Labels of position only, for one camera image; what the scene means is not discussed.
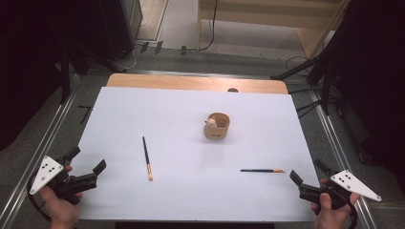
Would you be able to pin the black stand legs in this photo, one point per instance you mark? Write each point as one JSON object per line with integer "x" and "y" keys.
{"x": 318, "y": 79}

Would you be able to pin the person's right hand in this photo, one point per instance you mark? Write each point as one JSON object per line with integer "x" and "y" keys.
{"x": 331, "y": 219}

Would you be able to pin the person's left hand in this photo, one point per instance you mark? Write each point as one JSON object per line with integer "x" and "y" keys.
{"x": 62, "y": 213}

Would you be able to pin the round wooden pen holder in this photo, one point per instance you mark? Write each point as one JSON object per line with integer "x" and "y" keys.
{"x": 216, "y": 130}

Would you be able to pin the dark round table grommet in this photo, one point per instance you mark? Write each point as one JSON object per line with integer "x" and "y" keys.
{"x": 233, "y": 90}

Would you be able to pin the metal floor rail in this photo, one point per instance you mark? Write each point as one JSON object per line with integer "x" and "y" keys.
{"x": 35, "y": 159}
{"x": 337, "y": 149}

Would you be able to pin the black stand post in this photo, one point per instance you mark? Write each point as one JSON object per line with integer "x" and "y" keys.
{"x": 65, "y": 76}

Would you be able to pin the white table mat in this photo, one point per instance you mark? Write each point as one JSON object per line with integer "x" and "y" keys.
{"x": 191, "y": 191}

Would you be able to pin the dark cabinet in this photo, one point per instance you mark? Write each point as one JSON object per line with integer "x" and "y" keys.
{"x": 121, "y": 25}

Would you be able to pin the light wooden shelf unit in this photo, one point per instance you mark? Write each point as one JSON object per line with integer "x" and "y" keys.
{"x": 254, "y": 19}

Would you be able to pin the wooden table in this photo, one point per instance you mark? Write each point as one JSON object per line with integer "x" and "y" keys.
{"x": 178, "y": 82}

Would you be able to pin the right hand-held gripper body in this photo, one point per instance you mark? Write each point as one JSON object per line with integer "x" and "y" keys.
{"x": 350, "y": 184}

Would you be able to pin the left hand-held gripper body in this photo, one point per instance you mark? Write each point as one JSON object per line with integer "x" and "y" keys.
{"x": 47, "y": 173}

